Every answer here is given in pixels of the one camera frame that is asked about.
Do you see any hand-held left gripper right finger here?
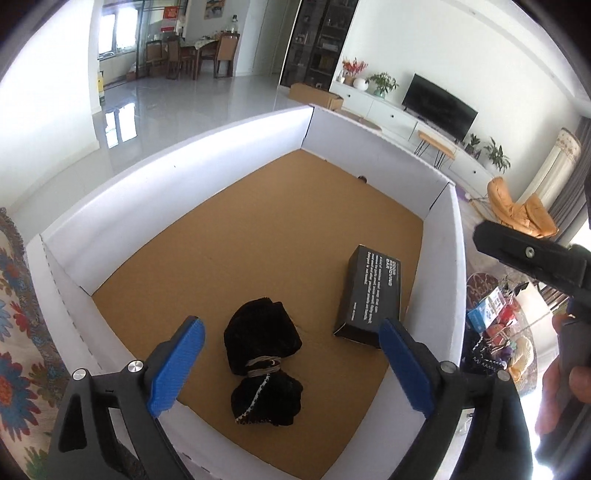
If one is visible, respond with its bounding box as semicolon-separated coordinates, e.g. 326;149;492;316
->
379;318;539;480

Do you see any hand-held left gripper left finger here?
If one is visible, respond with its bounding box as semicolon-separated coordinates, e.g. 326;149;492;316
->
46;315;206;480

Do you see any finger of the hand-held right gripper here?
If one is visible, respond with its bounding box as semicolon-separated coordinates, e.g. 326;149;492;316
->
473;220;591;298

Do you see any white knitted glove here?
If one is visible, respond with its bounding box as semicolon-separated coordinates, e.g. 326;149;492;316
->
510;336;535;372

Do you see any large white cardboard box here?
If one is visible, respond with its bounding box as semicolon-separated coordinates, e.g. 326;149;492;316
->
25;105;469;480

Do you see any round glass desktop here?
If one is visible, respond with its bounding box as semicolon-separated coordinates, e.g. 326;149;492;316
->
464;272;559;398

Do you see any person's right hand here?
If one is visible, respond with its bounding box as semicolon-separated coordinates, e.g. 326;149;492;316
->
536;313;591;467

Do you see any grey curtain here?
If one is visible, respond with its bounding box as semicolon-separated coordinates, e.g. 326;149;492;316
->
547;171;591;245

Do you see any orange lounge chair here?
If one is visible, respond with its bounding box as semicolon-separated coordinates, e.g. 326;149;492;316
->
487;176;559;238

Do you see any blue and white box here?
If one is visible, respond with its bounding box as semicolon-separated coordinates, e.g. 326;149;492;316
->
467;286;506;333

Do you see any black rectangular box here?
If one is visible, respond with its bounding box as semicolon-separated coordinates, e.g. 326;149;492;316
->
333;244;403;348

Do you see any black cloth bundle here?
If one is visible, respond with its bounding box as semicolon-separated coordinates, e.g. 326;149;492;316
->
224;298;304;428

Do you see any white standing air conditioner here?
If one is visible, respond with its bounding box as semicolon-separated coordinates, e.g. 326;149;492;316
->
522;127;580;208

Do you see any leafy potted plant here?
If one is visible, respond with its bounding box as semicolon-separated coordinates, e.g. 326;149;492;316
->
482;137;511;174

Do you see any wooden bench with metal legs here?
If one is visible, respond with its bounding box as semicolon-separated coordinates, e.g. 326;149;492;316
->
416;130;458;167

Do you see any floral printed blanket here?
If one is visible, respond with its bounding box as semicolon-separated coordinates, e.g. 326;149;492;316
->
0;208;93;480

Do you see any black flat television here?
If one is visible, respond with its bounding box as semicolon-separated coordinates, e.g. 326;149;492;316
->
402;73;478;140

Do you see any white television cabinet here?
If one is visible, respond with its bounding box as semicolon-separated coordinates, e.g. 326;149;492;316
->
331;80;497;190

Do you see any green potted plant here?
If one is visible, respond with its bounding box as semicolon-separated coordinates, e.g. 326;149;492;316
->
368;71;399;99

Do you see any red flower bouquet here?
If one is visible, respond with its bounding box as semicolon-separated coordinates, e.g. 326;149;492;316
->
342;58;369;86

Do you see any brown cardboard box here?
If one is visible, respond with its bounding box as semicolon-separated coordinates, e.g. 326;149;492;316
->
288;83;345;112

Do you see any black glass display cabinet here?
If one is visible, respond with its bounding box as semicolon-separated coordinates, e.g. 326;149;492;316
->
279;0;358;90

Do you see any wooden dining chair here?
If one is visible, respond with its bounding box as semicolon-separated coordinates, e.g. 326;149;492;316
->
145;41;169;79
166;39;195;79
213;33;241;79

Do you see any wooden dining table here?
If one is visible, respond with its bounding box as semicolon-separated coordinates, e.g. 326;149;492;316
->
191;39;220;79

